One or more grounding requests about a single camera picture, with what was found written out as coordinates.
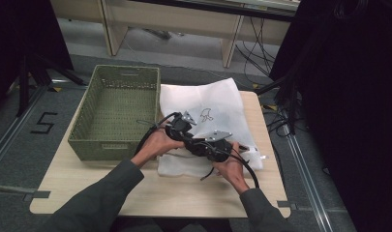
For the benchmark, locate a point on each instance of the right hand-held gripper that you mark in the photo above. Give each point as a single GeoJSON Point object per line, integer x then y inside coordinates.
{"type": "Point", "coordinates": [216, 148]}

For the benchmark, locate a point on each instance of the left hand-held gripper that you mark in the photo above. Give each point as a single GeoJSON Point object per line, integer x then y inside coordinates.
{"type": "Point", "coordinates": [179, 127]}

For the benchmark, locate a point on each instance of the white mesh laundry bag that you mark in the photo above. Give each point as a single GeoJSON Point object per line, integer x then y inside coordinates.
{"type": "Point", "coordinates": [216, 96]}

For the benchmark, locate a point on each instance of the green woven basket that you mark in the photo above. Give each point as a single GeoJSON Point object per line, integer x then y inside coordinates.
{"type": "Point", "coordinates": [119, 109]}

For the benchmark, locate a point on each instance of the person's right hand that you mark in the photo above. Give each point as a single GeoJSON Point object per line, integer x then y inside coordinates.
{"type": "Point", "coordinates": [232, 170]}

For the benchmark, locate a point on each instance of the person's left hand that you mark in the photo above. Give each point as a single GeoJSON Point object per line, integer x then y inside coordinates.
{"type": "Point", "coordinates": [155, 145]}

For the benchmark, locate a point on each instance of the person's legs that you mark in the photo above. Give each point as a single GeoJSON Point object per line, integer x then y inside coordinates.
{"type": "Point", "coordinates": [184, 225]}

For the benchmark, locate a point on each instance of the black stand leg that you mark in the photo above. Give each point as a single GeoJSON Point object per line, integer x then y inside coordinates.
{"type": "Point", "coordinates": [292, 103]}

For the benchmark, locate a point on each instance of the light wooden desk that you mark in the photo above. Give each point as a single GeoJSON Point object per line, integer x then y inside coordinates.
{"type": "Point", "coordinates": [171, 19]}

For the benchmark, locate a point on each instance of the black curtain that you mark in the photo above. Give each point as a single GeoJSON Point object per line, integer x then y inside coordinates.
{"type": "Point", "coordinates": [19, 38]}
{"type": "Point", "coordinates": [351, 96]}

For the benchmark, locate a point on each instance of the black tripod stand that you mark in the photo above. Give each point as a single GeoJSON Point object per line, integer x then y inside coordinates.
{"type": "Point", "coordinates": [24, 83]}

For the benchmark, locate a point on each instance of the grey tape strip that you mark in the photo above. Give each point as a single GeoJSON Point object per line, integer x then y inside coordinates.
{"type": "Point", "coordinates": [19, 192]}

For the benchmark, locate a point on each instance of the metal floor rail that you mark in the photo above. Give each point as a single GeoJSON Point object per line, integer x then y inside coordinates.
{"type": "Point", "coordinates": [308, 180]}
{"type": "Point", "coordinates": [13, 132]}

